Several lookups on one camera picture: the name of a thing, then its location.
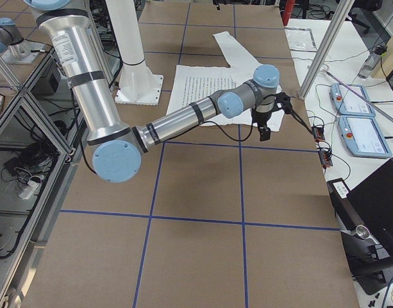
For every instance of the metal reacher grabber stick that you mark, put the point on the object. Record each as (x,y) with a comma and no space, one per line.
(384,114)

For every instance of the black laptop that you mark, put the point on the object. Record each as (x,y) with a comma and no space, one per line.
(373,201)

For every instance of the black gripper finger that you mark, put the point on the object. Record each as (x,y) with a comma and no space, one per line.
(265,133)

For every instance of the white camera mast pedestal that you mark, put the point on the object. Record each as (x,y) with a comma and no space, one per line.
(137,84)

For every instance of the black device with white label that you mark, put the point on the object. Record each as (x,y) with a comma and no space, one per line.
(338,191)

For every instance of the aluminium frame post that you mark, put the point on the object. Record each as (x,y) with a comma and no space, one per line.
(328,39)

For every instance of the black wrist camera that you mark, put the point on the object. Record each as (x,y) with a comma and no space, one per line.
(282,102)

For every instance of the upper blue teach pendant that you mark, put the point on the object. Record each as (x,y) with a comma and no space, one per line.
(348,103)

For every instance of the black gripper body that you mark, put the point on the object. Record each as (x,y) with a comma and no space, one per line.
(262,120)

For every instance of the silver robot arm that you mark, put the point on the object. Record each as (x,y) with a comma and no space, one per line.
(118,148)

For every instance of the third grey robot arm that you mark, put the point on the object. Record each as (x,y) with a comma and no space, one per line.
(9,34)

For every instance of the lower blue teach pendant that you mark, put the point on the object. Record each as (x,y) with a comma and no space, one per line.
(363,138)

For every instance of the clear plastic document sleeve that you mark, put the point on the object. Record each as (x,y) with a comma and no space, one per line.
(300,39)

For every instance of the white long sleeve printed shirt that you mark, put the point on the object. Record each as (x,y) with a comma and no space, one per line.
(194,83)

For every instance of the blue teach pendant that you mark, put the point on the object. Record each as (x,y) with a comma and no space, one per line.
(348,103)
(363,138)

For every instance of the orange electronics board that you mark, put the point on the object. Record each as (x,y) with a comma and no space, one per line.
(318,133)

